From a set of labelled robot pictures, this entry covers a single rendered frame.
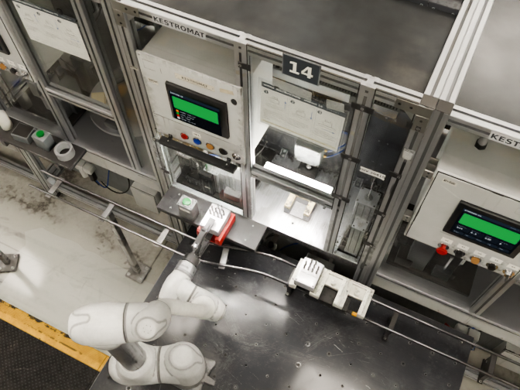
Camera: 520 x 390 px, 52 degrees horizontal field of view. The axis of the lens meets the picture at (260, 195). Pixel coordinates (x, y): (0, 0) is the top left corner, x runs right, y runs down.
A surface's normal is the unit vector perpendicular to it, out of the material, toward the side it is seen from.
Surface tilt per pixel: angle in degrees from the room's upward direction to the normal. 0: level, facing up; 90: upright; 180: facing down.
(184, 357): 6
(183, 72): 90
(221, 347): 0
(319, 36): 0
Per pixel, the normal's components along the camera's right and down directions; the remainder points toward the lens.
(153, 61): -0.44, 0.77
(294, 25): 0.00, -0.51
